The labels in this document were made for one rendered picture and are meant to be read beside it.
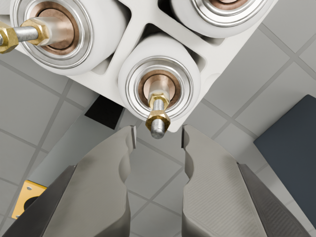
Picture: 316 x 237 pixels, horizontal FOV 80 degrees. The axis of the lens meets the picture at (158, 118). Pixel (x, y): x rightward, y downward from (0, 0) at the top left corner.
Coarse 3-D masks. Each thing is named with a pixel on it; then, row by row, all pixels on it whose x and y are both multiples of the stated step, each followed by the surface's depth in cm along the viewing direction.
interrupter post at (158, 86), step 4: (152, 84) 20; (156, 84) 20; (160, 84) 20; (164, 84) 20; (152, 88) 19; (156, 88) 18; (160, 88) 18; (164, 88) 19; (168, 88) 20; (152, 92) 18; (156, 92) 18; (160, 92) 18; (164, 92) 18; (168, 92) 19; (148, 96) 18; (168, 96) 18; (148, 100) 19; (168, 104) 19
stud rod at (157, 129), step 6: (156, 102) 17; (162, 102) 17; (156, 108) 16; (162, 108) 16; (156, 120) 14; (156, 126) 13; (162, 126) 14; (150, 132) 13; (156, 132) 13; (162, 132) 13; (156, 138) 14
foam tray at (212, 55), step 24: (120, 0) 23; (144, 0) 23; (168, 0) 33; (144, 24) 25; (168, 24) 24; (120, 48) 26; (192, 48) 26; (216, 48) 26; (240, 48) 26; (96, 72) 28; (216, 72) 27
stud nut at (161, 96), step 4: (152, 96) 18; (156, 96) 17; (160, 96) 17; (164, 96) 18; (152, 100) 18; (164, 100) 18; (168, 100) 18; (152, 104) 18; (164, 104) 18; (152, 108) 18; (164, 108) 18
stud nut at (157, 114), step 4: (152, 112) 14; (156, 112) 14; (160, 112) 14; (164, 112) 15; (148, 116) 15; (152, 116) 14; (156, 116) 14; (160, 116) 14; (164, 116) 14; (148, 120) 14; (152, 120) 14; (164, 120) 14; (168, 120) 14; (148, 124) 14; (168, 124) 14; (148, 128) 15
